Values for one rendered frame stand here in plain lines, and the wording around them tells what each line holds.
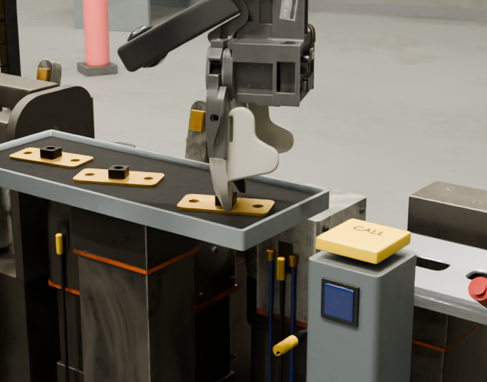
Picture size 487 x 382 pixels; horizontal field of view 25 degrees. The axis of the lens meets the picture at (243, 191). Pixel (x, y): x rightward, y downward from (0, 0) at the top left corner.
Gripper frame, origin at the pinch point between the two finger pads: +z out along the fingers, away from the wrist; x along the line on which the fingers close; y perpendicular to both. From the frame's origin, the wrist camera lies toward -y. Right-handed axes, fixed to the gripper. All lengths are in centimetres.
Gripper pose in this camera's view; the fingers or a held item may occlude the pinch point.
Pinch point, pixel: (227, 186)
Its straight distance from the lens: 99.6
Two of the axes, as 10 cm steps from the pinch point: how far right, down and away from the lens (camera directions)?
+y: 9.7, 0.7, -2.3
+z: 0.0, 9.5, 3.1
